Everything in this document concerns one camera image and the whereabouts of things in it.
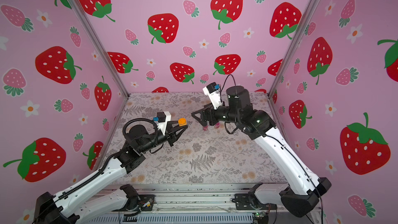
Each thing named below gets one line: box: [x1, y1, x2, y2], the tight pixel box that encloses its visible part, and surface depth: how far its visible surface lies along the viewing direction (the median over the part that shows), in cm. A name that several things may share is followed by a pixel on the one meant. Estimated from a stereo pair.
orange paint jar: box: [177, 117, 188, 127], surface depth 65 cm
